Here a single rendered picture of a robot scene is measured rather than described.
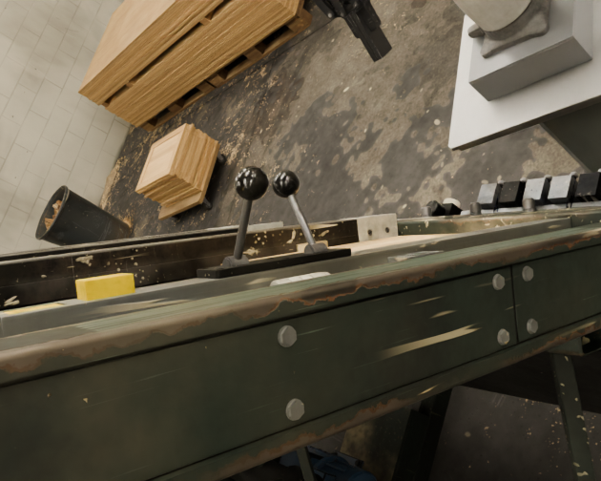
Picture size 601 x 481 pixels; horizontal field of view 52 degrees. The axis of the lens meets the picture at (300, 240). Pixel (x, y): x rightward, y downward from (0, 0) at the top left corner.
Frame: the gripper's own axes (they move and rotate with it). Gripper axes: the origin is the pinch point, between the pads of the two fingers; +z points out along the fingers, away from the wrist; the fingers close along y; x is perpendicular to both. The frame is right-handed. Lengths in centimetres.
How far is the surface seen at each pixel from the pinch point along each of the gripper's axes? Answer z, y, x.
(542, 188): 55, -16, 44
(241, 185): 2.7, -0.9, -30.5
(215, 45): -3, -340, 266
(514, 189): 54, -23, 46
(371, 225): 42, -43, 21
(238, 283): 11.7, -5.4, -35.7
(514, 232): 40.7, -2.0, 8.4
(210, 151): 53, -320, 189
